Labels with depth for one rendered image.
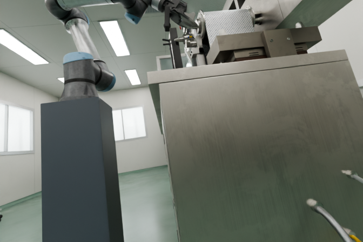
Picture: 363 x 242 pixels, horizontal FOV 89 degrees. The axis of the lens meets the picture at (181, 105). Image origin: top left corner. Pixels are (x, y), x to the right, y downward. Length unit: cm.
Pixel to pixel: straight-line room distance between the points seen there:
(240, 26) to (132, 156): 581
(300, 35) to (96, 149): 85
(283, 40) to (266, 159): 42
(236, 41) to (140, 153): 588
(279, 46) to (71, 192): 86
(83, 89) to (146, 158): 564
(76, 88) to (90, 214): 45
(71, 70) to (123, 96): 586
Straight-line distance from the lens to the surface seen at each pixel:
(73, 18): 121
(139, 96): 660
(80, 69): 86
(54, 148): 78
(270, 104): 61
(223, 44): 69
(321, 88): 72
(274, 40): 76
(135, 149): 640
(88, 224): 77
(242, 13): 107
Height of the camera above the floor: 68
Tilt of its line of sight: 11 degrees up
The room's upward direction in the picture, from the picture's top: 9 degrees counter-clockwise
